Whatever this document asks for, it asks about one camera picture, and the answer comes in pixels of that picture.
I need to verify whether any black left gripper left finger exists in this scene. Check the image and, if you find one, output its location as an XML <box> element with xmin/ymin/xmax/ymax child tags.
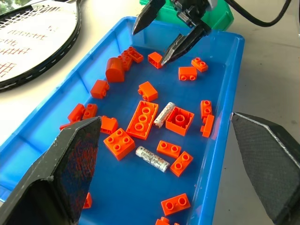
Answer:
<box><xmin>0</xmin><ymin>116</ymin><xmax>102</xmax><ymax>225</ymax></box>

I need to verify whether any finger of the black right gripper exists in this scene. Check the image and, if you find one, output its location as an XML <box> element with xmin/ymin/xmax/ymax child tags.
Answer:
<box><xmin>161</xmin><ymin>19</ymin><xmax>212</xmax><ymax>67</ymax></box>
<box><xmin>132</xmin><ymin>0</ymin><xmax>166</xmax><ymax>36</ymax></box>

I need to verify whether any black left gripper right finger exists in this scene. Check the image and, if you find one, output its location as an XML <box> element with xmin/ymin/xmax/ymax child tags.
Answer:
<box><xmin>230</xmin><ymin>112</ymin><xmax>300</xmax><ymax>225</ymax></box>

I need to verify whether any green plastic bin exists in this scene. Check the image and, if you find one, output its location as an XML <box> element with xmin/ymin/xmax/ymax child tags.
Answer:
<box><xmin>139</xmin><ymin>0</ymin><xmax>235</xmax><ymax>31</ymax></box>

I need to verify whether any blue plastic bin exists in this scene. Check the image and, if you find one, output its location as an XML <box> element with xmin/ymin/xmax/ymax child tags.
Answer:
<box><xmin>0</xmin><ymin>15</ymin><xmax>246</xmax><ymax>225</ymax></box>

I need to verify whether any orange rounded toy block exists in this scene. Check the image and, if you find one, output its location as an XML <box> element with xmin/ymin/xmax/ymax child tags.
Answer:
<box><xmin>105</xmin><ymin>57</ymin><xmax>126</xmax><ymax>83</ymax></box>

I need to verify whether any silver AA battery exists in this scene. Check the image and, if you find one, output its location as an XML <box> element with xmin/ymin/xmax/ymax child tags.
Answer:
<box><xmin>135</xmin><ymin>145</ymin><xmax>171</xmax><ymax>173</ymax></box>
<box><xmin>153</xmin><ymin>102</ymin><xmax>176</xmax><ymax>128</ymax></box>

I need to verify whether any square orange toy brick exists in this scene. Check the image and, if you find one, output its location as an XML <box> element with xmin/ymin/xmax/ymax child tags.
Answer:
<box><xmin>165</xmin><ymin>105</ymin><xmax>195</xmax><ymax>137</ymax></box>
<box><xmin>103</xmin><ymin>127</ymin><xmax>136</xmax><ymax>161</ymax></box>

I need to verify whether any black racket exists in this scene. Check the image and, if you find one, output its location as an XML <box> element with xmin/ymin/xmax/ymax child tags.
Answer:
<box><xmin>0</xmin><ymin>0</ymin><xmax>83</xmax><ymax>91</ymax></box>

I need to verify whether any long orange toy brick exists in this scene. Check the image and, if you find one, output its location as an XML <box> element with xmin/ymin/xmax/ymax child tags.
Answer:
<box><xmin>125</xmin><ymin>100</ymin><xmax>159</xmax><ymax>141</ymax></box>

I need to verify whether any white paper with red tallies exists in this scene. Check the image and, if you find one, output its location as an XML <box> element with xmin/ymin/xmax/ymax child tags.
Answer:
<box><xmin>0</xmin><ymin>6</ymin><xmax>78</xmax><ymax>83</ymax></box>

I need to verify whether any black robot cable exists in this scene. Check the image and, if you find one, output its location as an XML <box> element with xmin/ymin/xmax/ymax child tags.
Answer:
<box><xmin>225</xmin><ymin>0</ymin><xmax>293</xmax><ymax>27</ymax></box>

